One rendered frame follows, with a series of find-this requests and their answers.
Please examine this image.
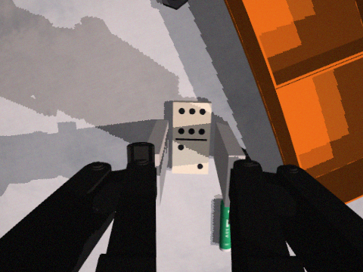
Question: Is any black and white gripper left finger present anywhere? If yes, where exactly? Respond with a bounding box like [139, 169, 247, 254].
[0, 120, 169, 272]

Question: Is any white domino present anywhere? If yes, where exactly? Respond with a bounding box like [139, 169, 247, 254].
[172, 100, 212, 174]

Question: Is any dark grey hex nut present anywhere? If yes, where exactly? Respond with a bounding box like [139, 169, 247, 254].
[162, 0, 188, 10]

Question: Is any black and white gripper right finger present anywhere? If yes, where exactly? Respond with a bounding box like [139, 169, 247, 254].
[214, 121, 363, 272]

